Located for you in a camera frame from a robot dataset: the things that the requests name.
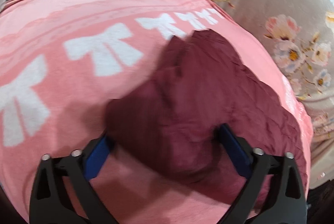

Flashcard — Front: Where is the pink butterfly fleece blanket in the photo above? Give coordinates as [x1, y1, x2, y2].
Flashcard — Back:
[1, 0, 313, 219]

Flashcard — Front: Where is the maroon puffer jacket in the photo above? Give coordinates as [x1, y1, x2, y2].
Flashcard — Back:
[105, 30, 308, 204]

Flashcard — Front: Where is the grey floral bed sheet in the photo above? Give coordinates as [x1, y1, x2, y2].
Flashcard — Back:
[212, 0, 333, 189]

